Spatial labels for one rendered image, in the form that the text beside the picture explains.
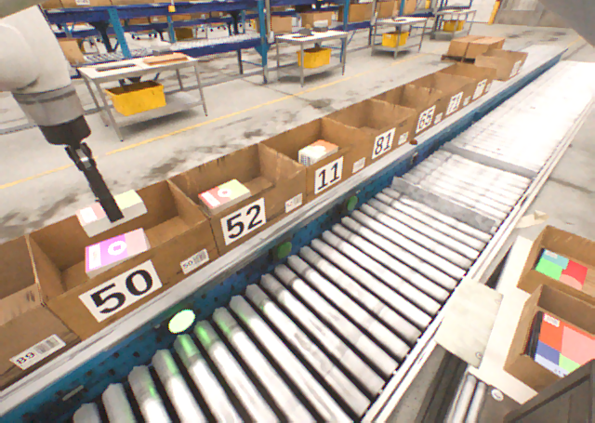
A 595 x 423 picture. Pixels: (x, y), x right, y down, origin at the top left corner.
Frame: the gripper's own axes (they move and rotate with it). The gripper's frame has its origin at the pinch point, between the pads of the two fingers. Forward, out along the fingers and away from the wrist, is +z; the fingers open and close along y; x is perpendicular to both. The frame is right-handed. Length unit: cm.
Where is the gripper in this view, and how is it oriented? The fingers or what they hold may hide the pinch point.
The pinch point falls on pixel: (107, 203)
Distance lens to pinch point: 78.4
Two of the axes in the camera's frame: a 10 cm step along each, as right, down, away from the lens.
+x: -7.4, 4.4, -5.2
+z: 0.2, 7.8, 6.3
